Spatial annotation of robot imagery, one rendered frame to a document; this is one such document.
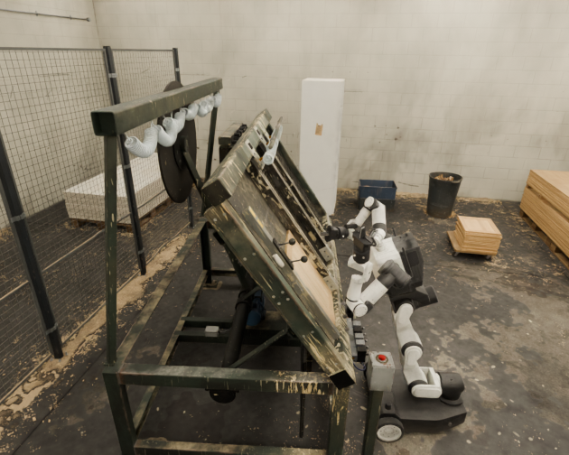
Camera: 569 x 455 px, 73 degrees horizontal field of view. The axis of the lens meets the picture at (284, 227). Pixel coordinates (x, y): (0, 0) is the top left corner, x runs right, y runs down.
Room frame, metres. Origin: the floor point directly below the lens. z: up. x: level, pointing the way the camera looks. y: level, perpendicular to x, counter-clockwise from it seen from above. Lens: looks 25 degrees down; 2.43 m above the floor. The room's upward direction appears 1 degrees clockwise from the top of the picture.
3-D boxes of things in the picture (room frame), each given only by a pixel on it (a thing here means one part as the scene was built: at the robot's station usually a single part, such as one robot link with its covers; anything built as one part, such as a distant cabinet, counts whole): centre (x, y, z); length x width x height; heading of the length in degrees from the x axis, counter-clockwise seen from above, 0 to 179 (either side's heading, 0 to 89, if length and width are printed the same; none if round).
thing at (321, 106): (6.13, -0.56, 1.03); 0.61 x 0.58 x 2.05; 169
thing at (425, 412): (2.05, -0.98, 0.19); 0.64 x 0.52 x 0.33; 87
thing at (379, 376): (1.59, -0.53, 0.84); 0.12 x 0.12 x 0.18; 87
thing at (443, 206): (5.94, -2.57, 0.33); 0.52 x 0.51 x 0.65; 169
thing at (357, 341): (2.03, -0.49, 0.69); 0.50 x 0.14 x 0.24; 177
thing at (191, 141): (2.58, 0.69, 1.85); 0.80 x 0.06 x 0.80; 177
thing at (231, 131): (3.42, 0.45, 1.38); 0.70 x 0.15 x 0.85; 177
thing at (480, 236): (4.63, -2.51, 0.20); 0.61 x 0.53 x 0.40; 169
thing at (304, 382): (2.66, 0.27, 0.41); 2.20 x 1.38 x 0.83; 177
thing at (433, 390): (2.05, -1.01, 0.28); 0.21 x 0.20 x 0.13; 87
